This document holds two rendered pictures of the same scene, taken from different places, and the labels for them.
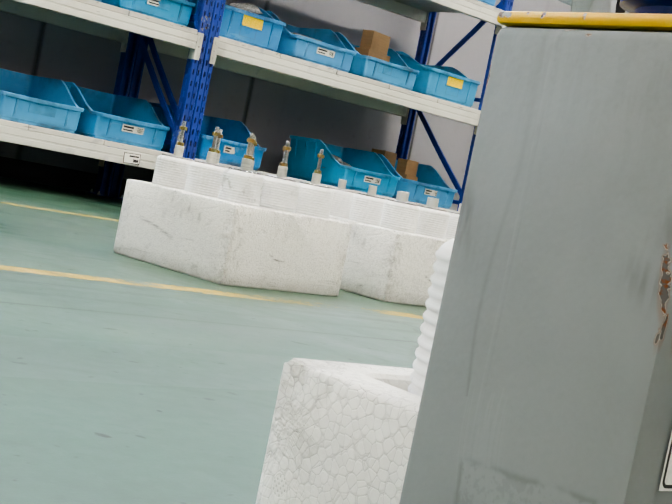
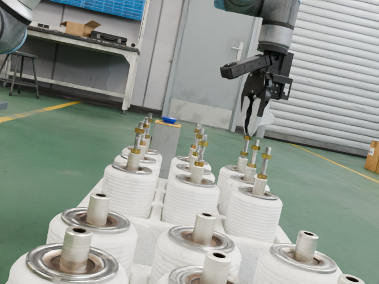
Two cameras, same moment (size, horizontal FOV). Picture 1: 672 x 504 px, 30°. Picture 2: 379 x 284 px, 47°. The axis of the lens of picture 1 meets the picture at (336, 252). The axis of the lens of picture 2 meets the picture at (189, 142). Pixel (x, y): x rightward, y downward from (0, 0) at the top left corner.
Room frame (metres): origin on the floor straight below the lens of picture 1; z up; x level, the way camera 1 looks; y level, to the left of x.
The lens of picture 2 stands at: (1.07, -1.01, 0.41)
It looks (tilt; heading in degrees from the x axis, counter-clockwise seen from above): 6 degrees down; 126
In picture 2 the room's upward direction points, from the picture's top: 12 degrees clockwise
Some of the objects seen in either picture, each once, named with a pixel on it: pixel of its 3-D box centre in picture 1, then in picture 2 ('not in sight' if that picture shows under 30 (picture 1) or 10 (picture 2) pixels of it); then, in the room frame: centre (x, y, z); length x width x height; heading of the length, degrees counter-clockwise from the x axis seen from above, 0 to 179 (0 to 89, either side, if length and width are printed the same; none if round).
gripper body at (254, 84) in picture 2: not in sight; (269, 73); (0.58, -0.07, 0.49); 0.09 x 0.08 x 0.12; 65
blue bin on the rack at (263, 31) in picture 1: (222, 20); not in sight; (5.77, 0.72, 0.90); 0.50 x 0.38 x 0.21; 41
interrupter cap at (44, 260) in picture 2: not in sight; (73, 263); (0.80, -0.77, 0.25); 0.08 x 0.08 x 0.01
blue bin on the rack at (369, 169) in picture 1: (342, 166); not in sight; (6.31, 0.05, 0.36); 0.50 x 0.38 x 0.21; 41
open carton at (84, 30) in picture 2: not in sight; (79, 29); (-3.32, 2.42, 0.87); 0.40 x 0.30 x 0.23; 27
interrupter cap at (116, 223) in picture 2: not in sight; (96, 221); (0.73, -0.68, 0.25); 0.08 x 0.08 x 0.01
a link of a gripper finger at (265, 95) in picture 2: not in sight; (261, 97); (0.59, -0.11, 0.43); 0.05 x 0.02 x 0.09; 155
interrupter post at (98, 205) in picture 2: not in sight; (98, 209); (0.73, -0.68, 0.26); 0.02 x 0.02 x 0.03
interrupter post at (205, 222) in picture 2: not in sight; (203, 229); (0.82, -0.60, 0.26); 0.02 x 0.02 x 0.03
